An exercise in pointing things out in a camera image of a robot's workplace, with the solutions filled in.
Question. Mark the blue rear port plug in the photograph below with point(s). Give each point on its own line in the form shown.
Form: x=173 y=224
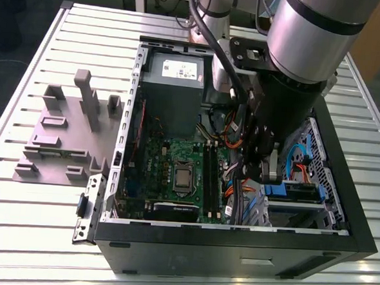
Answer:
x=83 y=205

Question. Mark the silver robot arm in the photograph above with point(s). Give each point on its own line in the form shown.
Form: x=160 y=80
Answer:
x=312 y=43

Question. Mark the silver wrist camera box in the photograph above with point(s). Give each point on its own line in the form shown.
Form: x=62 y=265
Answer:
x=220 y=73

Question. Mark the hard disk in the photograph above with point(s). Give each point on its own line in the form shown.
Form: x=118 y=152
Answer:
x=275 y=191

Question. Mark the metal disk bay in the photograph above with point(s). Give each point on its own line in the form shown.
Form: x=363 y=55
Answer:
x=292 y=207

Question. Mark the grey power supply unit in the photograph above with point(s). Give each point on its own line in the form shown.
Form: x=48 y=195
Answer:
x=173 y=99

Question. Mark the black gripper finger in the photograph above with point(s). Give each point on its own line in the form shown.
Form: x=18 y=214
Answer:
x=272 y=167
x=256 y=143

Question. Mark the black graphics card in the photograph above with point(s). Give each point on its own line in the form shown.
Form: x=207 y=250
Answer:
x=173 y=211

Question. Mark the green motherboard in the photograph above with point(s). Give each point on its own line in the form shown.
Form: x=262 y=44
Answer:
x=189 y=149

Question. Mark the grey parts rack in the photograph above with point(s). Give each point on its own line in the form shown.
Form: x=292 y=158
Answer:
x=71 y=132

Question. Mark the CPU socket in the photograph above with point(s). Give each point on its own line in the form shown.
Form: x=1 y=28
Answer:
x=184 y=164

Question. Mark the silver CPU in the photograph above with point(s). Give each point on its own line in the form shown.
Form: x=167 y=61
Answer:
x=183 y=177

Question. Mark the black RAM slot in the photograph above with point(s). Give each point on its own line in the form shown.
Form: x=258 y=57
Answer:
x=207 y=169

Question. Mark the black open PC case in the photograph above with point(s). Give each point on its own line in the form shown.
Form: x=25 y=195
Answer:
x=202 y=253

